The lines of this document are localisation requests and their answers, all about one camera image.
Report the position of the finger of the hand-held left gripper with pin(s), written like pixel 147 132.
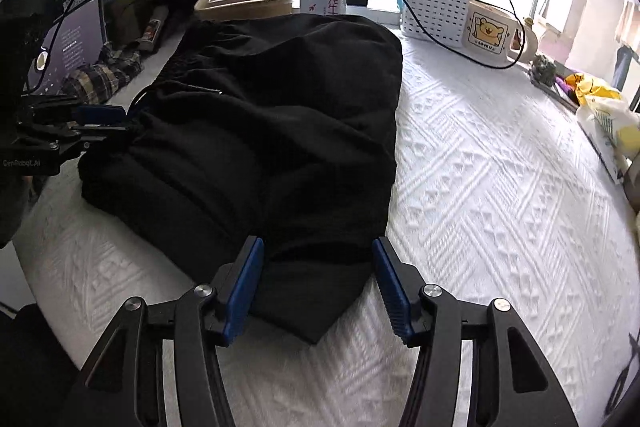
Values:
pixel 100 113
pixel 95 138

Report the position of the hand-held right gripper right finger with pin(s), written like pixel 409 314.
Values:
pixel 392 292

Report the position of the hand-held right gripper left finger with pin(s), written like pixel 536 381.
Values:
pixel 245 287

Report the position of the black pants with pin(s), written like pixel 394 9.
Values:
pixel 275 117

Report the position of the plaid shirt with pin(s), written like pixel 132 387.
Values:
pixel 100 79

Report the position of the dark tool red label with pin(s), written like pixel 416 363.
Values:
pixel 157 29

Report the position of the white textured bedspread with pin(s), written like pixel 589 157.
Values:
pixel 500 207

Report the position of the beige lunch box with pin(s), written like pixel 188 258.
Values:
pixel 245 2

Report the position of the person's dark clothing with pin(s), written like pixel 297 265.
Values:
pixel 30 367

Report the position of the small green figurine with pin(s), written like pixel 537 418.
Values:
pixel 543 69

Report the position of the white mug bear print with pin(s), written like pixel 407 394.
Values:
pixel 487 32

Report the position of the yellow plastic bag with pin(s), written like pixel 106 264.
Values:
pixel 610 117

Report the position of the white plastic basket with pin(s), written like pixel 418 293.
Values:
pixel 435 7

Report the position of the hanging blue garment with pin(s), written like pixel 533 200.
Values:
pixel 622 69

